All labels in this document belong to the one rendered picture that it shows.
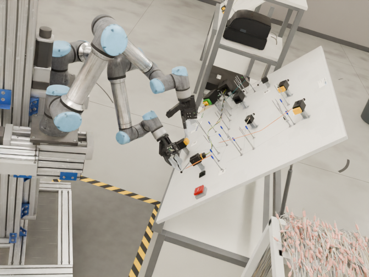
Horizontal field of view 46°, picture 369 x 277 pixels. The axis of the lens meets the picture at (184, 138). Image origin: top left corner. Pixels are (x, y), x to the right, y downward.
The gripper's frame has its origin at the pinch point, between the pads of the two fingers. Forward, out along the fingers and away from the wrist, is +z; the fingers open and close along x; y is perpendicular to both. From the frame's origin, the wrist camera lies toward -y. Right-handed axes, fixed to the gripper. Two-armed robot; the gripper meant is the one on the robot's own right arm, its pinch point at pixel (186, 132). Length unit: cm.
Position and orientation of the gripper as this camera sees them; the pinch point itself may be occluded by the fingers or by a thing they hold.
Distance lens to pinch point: 229.1
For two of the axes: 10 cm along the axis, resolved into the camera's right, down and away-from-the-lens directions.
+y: 9.8, -1.2, -1.5
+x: 0.8, -4.4, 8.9
